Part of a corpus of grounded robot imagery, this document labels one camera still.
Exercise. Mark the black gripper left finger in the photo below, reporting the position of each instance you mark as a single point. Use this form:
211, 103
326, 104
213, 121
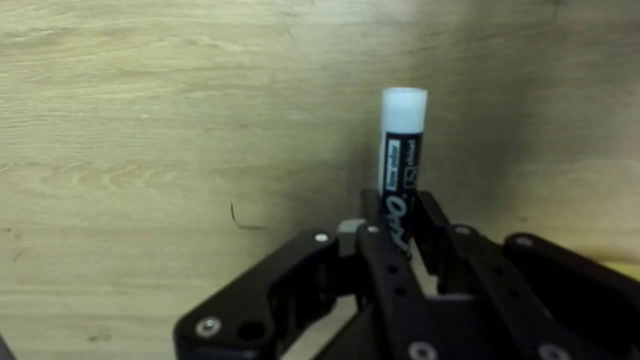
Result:
264, 311

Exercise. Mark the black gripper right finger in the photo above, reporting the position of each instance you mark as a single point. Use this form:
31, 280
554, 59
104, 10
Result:
544, 300

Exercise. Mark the green capped white pen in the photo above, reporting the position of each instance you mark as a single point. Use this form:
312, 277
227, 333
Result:
403, 119

